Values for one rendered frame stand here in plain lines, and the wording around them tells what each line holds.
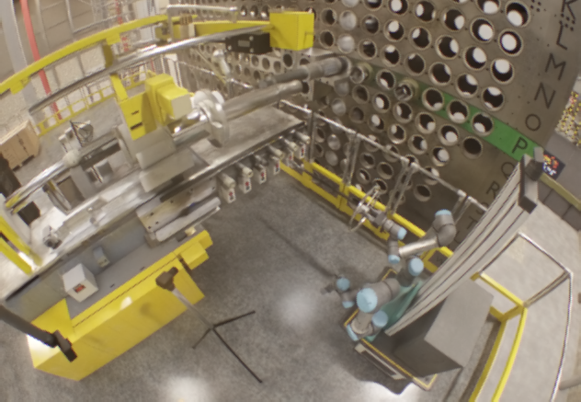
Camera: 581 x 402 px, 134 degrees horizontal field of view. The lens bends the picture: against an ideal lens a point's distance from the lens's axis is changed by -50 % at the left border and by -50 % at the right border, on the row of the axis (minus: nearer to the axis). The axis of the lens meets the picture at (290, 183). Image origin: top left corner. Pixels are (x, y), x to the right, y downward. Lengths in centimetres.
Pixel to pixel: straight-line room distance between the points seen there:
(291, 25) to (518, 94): 214
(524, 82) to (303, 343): 293
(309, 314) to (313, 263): 52
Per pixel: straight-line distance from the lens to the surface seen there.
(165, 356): 239
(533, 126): 267
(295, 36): 87
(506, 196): 118
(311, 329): 221
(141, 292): 195
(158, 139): 171
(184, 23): 129
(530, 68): 256
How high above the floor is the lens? 215
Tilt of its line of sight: 44 degrees down
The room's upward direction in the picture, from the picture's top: 1 degrees clockwise
